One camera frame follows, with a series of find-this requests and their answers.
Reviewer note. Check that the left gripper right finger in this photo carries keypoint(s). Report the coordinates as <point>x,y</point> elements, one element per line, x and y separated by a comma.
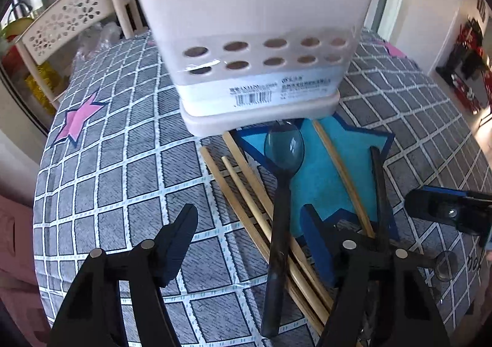
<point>405,314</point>

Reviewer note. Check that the black translucent spoon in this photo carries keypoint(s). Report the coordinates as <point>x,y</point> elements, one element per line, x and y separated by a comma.
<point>444,265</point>
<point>284,154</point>
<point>384,212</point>

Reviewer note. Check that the pink box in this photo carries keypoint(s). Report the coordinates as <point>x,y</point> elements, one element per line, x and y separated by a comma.
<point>17,262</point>

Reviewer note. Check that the red black rack items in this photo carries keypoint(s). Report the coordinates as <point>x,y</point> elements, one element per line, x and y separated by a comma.
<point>465,60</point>

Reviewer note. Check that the checkered grey tablecloth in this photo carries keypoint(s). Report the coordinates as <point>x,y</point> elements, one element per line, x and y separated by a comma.
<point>119,164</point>

